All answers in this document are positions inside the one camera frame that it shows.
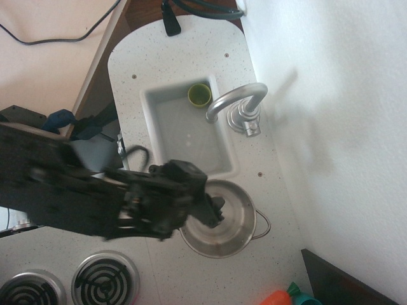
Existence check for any dark green hose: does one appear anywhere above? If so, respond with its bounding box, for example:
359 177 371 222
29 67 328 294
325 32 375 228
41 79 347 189
173 0 245 20

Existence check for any black strap clip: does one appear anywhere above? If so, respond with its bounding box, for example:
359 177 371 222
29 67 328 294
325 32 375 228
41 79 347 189
161 1 181 37

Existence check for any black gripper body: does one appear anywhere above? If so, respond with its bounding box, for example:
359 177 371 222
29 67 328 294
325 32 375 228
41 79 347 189
119 160 209 240

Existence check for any stainless steel pot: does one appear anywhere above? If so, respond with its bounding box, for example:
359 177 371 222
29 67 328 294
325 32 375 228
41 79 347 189
180 180 271 259

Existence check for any silver toy faucet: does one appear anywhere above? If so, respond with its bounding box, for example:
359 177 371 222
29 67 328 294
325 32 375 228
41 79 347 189
205 83 268 137

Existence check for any black cable on floor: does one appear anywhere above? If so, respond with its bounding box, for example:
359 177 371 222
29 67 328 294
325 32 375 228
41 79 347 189
0 0 123 46

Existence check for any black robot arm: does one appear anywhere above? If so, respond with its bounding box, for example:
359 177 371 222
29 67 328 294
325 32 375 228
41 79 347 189
1 123 224 240

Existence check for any teal plastic toy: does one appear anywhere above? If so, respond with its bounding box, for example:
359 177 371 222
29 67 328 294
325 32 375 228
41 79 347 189
286 282 322 305

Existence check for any left stove burner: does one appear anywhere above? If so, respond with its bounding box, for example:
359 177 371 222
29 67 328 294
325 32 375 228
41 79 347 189
1 269 67 304

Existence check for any blue clamp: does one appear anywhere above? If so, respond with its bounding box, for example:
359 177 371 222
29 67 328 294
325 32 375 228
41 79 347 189
41 109 104 141

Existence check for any green plastic cup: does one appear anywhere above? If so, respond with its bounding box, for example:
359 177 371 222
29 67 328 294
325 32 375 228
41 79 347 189
187 83 212 108

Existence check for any orange toy carrot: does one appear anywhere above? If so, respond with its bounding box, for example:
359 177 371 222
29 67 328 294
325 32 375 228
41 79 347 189
260 290 292 305

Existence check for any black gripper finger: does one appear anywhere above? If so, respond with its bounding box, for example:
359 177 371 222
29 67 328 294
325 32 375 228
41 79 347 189
190 193 225 229

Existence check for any silver stove knob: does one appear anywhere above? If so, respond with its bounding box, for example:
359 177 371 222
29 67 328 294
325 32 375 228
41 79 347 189
116 133 126 158

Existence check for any stove burner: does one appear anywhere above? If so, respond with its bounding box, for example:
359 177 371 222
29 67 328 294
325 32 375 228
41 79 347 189
1 269 67 304
71 250 141 304

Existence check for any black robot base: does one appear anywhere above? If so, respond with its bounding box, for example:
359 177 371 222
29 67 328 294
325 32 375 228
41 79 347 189
1 105 47 129

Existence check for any right stove burner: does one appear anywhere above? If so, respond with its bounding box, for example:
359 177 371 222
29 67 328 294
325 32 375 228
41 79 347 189
71 250 141 304

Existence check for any white toy sink basin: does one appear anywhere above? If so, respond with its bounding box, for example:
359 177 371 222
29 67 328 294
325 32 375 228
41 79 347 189
141 74 240 179

